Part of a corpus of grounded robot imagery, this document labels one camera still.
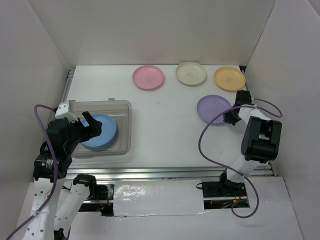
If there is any orange plastic plate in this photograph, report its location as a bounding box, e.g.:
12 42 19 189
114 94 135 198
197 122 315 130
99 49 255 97
213 66 246 92

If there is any blue plastic plate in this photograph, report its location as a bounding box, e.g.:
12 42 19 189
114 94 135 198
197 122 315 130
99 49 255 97
81 113 118 150

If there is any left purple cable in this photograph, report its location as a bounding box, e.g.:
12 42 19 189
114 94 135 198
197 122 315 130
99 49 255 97
4 104 62 240

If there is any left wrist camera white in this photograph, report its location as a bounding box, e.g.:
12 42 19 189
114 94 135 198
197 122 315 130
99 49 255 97
55 101 78 123

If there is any pink plastic plate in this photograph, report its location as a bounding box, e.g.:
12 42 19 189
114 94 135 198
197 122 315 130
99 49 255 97
132 65 165 91

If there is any purple plate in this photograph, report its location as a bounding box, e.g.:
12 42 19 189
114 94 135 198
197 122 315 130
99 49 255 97
82 131 118 151
196 94 232 123

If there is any white foil tape sheet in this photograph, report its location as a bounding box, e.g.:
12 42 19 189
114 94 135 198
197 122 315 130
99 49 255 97
113 180 206 217

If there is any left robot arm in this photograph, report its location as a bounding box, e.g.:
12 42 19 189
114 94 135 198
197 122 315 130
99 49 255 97
23 111 102 240

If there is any aluminium frame rail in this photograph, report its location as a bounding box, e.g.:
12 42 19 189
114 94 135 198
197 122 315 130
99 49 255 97
59 67 278 181

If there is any purple plate front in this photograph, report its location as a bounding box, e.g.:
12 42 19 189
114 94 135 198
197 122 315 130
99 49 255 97
82 131 118 151

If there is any clear plastic bin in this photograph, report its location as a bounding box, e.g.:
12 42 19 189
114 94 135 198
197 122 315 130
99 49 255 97
68 98 132 159

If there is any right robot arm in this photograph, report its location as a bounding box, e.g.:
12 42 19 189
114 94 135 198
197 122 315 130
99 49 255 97
217 90 282 196

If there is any cream plastic plate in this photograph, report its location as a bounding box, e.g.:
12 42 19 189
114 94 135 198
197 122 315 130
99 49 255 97
175 61 207 87

